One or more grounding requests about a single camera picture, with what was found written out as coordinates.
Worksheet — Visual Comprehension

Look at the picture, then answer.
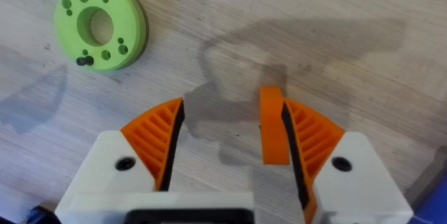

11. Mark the green disc with holes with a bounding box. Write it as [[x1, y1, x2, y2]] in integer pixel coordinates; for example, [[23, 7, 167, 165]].
[[54, 0, 149, 73]]

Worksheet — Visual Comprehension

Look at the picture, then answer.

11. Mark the blue electric screwdriver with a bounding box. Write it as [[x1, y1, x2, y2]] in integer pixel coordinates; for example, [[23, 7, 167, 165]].
[[409, 174, 447, 224]]

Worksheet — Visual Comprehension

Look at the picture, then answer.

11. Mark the right gripper white and orange right finger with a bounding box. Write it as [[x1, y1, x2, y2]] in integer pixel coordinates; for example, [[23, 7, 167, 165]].
[[281, 98, 415, 224]]

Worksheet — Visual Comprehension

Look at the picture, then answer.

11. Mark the right gripper white and orange left finger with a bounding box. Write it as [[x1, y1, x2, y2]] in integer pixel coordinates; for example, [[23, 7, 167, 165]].
[[64, 97, 186, 195]]

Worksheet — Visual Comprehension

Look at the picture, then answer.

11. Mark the small black screw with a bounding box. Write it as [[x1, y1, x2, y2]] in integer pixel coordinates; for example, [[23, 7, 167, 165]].
[[75, 55, 95, 67]]

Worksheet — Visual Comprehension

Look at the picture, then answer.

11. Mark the orange ribbed wedge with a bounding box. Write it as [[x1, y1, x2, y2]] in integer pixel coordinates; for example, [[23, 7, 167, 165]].
[[258, 85, 291, 166]]

